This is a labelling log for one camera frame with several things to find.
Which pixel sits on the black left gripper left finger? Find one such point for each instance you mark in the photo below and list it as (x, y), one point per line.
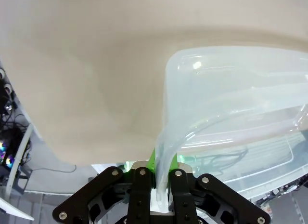
(108, 192)

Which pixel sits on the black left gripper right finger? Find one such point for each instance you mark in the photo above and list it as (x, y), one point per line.
(211, 197)

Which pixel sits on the large clear plastic bin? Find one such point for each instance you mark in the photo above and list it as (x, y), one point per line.
(228, 94)

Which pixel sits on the white flat panel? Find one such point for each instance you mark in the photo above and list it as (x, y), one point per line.
(12, 208)

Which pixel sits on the black computer with RGB fans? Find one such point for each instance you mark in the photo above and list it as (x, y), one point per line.
(6, 154)

